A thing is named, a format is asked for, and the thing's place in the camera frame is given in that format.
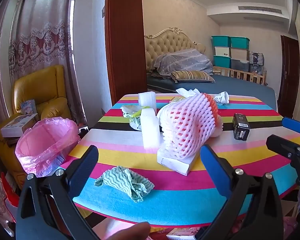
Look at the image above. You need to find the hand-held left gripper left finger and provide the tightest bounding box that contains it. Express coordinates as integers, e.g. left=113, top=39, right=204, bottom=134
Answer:
left=15, top=144, right=108, bottom=240

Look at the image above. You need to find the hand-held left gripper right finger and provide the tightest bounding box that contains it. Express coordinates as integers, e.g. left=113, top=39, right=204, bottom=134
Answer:
left=195, top=144, right=283, bottom=240

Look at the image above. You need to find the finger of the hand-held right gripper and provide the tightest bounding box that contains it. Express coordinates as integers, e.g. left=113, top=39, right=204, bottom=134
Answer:
left=281, top=116, right=300, bottom=137
left=266, top=134, right=300, bottom=161

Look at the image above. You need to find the bin with pink plastic liner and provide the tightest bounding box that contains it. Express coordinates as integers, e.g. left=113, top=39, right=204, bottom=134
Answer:
left=14, top=117, right=81, bottom=178

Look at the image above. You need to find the pink foam fruit net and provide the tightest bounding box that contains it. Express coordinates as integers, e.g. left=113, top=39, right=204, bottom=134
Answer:
left=160, top=93, right=219, bottom=159

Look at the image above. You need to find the white printed paper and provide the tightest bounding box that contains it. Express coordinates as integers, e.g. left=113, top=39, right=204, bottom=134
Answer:
left=213, top=91, right=230, bottom=105

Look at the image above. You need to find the white foam block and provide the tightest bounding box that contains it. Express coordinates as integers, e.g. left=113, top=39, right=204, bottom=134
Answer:
left=141, top=108, right=163, bottom=153
left=138, top=92, right=157, bottom=108

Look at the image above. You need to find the person's left hand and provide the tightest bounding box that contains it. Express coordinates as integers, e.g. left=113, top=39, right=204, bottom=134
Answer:
left=107, top=221, right=150, bottom=240

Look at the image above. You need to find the green wavy patterned cloth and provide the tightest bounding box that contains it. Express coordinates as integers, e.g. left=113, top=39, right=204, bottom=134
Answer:
left=94, top=165, right=155, bottom=203

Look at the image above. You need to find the white flat cardboard box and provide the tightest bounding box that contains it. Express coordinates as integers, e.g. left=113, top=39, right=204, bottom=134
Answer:
left=157, top=146, right=198, bottom=176

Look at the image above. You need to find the black small carton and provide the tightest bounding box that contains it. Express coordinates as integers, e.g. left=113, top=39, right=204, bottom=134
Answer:
left=232, top=113, right=251, bottom=141

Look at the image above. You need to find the dark wooden room door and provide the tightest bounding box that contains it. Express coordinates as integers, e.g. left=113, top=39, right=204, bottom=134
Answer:
left=280, top=35, right=300, bottom=119

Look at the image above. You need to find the striped colourful tablecloth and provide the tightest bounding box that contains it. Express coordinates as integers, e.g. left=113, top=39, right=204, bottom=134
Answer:
left=60, top=93, right=300, bottom=228

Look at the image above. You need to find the blue bed mattress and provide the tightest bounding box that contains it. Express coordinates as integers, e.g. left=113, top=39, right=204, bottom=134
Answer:
left=147, top=74, right=278, bottom=110

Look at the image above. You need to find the green white plastic bag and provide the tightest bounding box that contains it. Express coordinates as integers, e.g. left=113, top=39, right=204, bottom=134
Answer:
left=120, top=104, right=143, bottom=131

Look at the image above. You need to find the pink white printed box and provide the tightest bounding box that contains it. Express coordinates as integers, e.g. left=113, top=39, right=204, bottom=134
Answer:
left=166, top=226, right=203, bottom=240

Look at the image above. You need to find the black white checkered bag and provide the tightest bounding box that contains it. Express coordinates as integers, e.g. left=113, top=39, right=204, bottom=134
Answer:
left=248, top=51, right=265, bottom=74

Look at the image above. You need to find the red bag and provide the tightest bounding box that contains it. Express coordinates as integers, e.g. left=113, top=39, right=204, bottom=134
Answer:
left=1, top=171, right=22, bottom=224

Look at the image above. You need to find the upright colourful printed box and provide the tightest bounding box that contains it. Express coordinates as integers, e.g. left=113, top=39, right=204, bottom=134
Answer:
left=20, top=99, right=38, bottom=117

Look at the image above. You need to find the yellow leather armchair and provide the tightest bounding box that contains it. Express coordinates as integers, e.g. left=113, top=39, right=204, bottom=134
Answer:
left=0, top=65, right=73, bottom=188

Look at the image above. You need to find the stack of plastic storage boxes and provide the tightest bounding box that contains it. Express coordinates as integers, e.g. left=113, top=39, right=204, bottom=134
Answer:
left=211, top=35, right=250, bottom=73

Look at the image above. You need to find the striped pillow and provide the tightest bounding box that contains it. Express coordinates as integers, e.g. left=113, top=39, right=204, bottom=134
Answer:
left=171, top=70, right=215, bottom=83

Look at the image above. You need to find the grey duvet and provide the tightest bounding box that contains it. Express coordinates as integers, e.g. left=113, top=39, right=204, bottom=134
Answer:
left=150, top=49, right=214, bottom=77

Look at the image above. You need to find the ceiling air vent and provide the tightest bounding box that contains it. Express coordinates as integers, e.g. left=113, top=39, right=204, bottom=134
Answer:
left=237, top=5, right=283, bottom=15

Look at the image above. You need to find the brown wooden door panel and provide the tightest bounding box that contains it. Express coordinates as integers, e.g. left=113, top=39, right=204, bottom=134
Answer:
left=105, top=0, right=148, bottom=105

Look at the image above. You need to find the patterned lace curtain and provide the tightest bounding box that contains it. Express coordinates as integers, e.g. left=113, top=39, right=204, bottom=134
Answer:
left=0, top=0, right=87, bottom=230

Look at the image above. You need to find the beige tufted headboard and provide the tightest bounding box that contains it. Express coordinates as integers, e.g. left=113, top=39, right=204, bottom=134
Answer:
left=144, top=27, right=207, bottom=73

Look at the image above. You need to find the wooden crib rail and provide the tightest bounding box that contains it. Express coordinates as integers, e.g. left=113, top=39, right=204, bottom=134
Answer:
left=213, top=66, right=267, bottom=85

